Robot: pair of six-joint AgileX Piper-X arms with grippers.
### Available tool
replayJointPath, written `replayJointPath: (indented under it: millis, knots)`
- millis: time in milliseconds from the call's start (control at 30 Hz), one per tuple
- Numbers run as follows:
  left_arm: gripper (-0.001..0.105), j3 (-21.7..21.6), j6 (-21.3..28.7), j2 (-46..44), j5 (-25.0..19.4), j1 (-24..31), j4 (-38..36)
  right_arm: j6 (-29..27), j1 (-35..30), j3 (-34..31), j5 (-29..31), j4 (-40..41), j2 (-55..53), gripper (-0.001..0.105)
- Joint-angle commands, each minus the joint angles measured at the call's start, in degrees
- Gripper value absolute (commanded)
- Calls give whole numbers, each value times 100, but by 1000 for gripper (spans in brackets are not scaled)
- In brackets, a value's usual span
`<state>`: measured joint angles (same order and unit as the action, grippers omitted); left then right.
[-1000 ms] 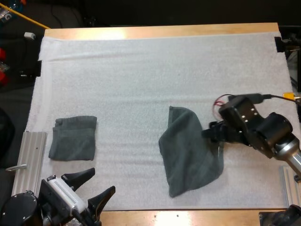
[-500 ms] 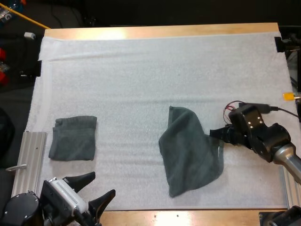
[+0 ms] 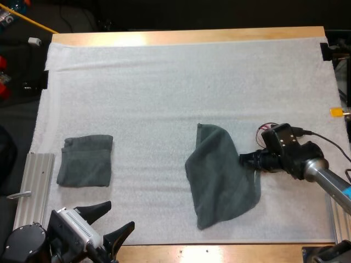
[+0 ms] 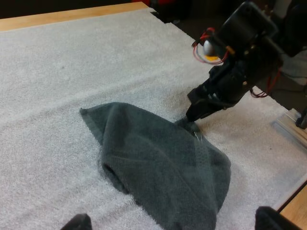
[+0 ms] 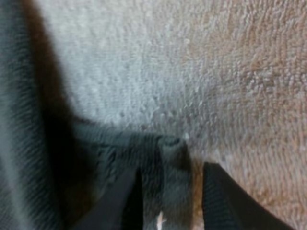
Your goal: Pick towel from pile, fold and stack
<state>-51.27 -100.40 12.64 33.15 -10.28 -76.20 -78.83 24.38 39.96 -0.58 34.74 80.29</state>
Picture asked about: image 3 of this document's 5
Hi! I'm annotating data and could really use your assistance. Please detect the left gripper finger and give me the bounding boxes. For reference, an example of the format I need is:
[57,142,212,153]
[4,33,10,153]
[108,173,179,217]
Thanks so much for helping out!
[75,201,112,228]
[103,221,136,261]

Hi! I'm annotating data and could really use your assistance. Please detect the black camera cable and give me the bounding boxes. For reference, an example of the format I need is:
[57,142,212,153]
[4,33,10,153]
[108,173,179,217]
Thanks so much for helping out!
[293,127,351,163]

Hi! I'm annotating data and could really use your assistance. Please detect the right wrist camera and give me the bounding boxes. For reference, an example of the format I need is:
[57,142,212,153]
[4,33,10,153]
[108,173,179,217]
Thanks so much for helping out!
[261,123,303,155]

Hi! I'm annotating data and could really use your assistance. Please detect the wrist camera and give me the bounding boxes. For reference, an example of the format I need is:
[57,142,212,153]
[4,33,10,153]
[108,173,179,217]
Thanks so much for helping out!
[56,207,104,248]
[261,123,303,155]

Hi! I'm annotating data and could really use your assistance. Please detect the dark table clamp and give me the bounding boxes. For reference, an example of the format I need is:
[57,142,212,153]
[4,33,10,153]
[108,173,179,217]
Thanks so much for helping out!
[319,42,335,62]
[40,69,50,90]

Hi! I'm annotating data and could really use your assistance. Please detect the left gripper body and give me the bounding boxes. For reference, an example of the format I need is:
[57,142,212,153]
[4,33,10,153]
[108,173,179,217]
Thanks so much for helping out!
[46,207,116,263]

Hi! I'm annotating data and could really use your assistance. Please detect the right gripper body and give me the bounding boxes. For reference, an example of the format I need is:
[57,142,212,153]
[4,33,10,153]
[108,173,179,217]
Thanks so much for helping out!
[256,147,305,181]

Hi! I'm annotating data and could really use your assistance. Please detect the folded grey-green towel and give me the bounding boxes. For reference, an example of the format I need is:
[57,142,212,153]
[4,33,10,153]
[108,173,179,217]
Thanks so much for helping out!
[56,134,114,188]

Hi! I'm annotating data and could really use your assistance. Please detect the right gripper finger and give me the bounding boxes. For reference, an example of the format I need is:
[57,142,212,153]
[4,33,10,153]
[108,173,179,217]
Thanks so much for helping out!
[239,152,262,167]

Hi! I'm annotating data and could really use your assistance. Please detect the grey-green towel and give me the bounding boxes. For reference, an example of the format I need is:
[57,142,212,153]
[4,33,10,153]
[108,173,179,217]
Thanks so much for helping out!
[56,134,114,188]
[184,123,262,231]

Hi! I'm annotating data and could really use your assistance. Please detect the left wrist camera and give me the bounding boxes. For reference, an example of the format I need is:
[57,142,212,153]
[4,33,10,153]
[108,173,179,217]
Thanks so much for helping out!
[56,207,104,248]

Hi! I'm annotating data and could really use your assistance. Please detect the ribbed aluminium rail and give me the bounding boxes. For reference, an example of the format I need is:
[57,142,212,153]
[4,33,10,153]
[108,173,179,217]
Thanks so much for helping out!
[13,152,56,231]
[325,193,351,245]

